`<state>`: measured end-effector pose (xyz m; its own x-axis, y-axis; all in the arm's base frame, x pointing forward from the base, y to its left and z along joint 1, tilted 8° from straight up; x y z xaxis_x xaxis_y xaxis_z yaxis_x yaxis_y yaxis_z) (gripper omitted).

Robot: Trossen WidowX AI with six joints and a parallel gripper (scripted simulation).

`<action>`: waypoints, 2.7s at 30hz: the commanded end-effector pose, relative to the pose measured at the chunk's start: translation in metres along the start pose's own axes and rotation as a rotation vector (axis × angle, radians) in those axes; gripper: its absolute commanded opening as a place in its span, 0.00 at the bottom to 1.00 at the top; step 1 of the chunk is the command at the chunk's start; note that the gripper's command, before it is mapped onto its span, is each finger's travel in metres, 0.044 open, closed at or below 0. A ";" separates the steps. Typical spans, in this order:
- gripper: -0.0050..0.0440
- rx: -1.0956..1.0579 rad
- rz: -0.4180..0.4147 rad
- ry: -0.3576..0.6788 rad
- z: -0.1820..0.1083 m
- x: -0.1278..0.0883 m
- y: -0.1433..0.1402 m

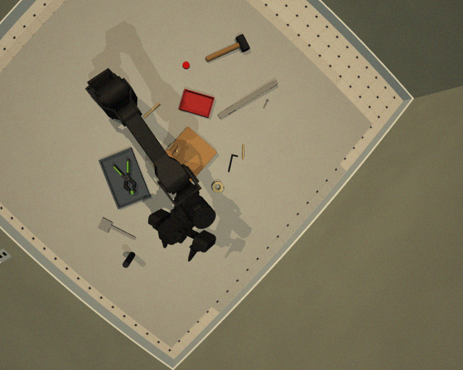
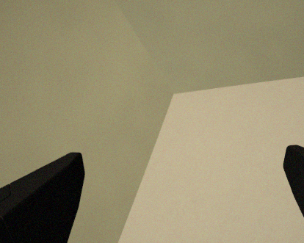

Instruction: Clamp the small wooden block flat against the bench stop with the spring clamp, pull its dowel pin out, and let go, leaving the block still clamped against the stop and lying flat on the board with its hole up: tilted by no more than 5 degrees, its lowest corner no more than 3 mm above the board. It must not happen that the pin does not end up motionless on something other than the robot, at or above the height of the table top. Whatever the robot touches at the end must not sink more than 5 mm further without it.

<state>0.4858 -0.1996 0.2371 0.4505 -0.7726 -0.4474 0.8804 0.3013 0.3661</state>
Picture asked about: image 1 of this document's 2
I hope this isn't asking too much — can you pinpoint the tan flat washer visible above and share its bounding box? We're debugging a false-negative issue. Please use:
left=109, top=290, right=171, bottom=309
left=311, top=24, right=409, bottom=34
left=212, top=181, right=223, bottom=193

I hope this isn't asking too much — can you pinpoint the light wooden board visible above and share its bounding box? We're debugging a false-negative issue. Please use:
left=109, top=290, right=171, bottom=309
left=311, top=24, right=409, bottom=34
left=166, top=127, right=217, bottom=176

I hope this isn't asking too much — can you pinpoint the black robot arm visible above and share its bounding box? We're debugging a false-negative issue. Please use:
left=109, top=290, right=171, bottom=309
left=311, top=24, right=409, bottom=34
left=87, top=68, right=216, bottom=245

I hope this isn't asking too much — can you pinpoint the red shallow tray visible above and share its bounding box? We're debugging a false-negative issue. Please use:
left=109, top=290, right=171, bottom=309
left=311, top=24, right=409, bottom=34
left=179, top=89, right=214, bottom=118

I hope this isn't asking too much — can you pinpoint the small wooden block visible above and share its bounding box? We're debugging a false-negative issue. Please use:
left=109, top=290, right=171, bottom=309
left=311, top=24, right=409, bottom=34
left=173, top=145, right=183, bottom=158

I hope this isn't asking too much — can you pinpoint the black-headed mallet with wooden handle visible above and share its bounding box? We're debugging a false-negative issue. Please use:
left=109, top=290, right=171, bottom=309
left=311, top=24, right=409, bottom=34
left=206, top=34, right=250, bottom=62

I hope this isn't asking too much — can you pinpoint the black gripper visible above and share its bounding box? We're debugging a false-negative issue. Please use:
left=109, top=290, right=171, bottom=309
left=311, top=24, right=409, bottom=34
left=148, top=206, right=216, bottom=262

